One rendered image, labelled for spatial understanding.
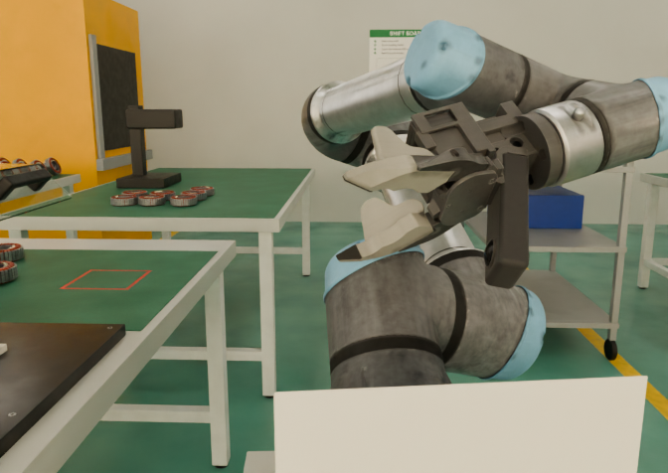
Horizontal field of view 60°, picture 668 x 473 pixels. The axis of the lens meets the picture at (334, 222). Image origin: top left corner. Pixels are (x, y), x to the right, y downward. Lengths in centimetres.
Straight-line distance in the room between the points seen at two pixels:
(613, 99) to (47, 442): 75
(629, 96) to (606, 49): 574
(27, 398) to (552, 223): 269
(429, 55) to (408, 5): 537
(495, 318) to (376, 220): 19
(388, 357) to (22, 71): 424
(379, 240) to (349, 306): 9
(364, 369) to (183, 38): 571
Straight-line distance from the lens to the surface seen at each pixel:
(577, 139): 56
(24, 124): 464
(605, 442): 48
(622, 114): 59
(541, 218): 316
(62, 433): 88
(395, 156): 46
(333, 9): 594
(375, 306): 58
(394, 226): 54
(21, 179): 95
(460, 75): 59
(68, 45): 449
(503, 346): 68
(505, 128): 57
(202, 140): 608
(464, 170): 49
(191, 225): 225
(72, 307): 133
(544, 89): 65
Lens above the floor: 116
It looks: 11 degrees down
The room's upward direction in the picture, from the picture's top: straight up
